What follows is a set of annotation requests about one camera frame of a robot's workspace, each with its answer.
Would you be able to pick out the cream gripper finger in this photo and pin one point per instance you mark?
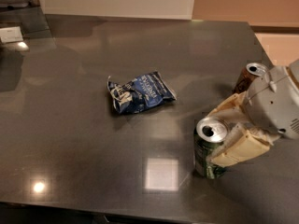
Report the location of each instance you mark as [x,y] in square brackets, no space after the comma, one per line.
[231,109]
[243,144]

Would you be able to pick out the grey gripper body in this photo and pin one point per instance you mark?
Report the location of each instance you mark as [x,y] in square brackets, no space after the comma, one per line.
[274,104]

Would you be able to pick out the green soda can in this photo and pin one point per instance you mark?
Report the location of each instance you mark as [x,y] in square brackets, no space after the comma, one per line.
[208,134]

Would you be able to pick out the brown soda can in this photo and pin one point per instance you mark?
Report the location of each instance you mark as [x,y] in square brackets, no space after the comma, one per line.
[247,75]

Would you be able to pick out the blue chip bag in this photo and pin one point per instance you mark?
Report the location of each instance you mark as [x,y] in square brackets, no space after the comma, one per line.
[140,94]

